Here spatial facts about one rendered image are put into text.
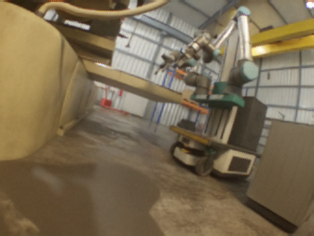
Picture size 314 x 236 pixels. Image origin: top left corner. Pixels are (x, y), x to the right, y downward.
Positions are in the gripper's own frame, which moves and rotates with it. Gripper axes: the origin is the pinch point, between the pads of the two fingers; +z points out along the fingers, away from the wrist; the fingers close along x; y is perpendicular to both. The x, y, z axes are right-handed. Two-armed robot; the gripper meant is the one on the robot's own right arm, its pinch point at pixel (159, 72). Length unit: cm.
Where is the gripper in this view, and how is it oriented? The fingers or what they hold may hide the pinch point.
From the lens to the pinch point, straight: 146.5
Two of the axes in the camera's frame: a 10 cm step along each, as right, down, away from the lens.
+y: 6.5, 6.2, 4.4
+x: -5.2, -0.6, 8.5
